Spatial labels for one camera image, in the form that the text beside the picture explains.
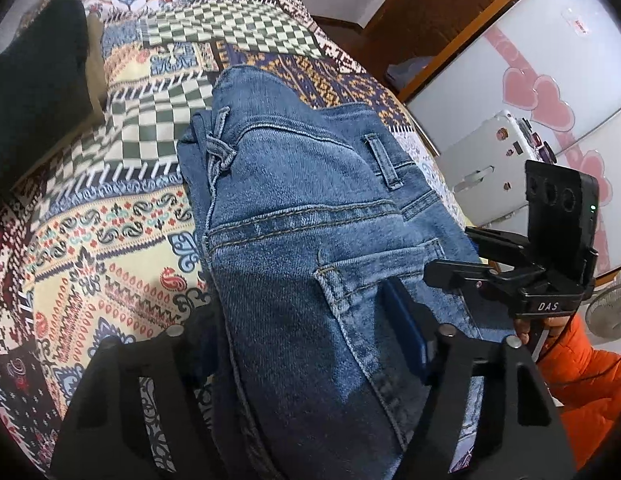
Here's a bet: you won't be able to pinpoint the person's right forearm orange sleeve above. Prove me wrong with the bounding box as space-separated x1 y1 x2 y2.
533 315 621 480

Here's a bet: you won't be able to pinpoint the person's right hand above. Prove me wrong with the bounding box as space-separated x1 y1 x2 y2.
513 312 576 348

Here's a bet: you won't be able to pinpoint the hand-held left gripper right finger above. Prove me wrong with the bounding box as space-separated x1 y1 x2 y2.
381 277 576 480

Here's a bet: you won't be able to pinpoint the white electric fan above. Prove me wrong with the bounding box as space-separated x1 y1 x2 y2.
585 269 621 348

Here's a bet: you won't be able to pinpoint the black cable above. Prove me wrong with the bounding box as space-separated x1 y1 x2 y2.
538 342 621 391

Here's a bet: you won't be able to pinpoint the patterned patchwork bedspread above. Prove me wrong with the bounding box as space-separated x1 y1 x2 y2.
0 0 471 480

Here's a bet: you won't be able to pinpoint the folded khaki pants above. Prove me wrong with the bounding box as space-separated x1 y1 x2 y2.
84 12 110 121

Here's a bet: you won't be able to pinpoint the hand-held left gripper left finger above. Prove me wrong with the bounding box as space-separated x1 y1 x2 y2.
50 305 281 480

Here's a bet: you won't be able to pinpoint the light blue cloth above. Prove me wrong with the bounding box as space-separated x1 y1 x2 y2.
387 56 434 92

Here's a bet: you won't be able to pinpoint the wooden baseboard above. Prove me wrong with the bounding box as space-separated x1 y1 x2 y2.
310 14 369 33

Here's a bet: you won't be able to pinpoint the folded black pants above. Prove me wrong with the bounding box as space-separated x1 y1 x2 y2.
0 0 94 206

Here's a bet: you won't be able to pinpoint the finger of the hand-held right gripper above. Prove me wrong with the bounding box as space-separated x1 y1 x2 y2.
423 259 546 293
463 226 531 266

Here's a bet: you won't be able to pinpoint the blue jeans pants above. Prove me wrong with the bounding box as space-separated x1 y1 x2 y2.
178 65 516 480

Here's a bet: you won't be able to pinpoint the white appliance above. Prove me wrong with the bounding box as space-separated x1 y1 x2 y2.
437 109 559 233

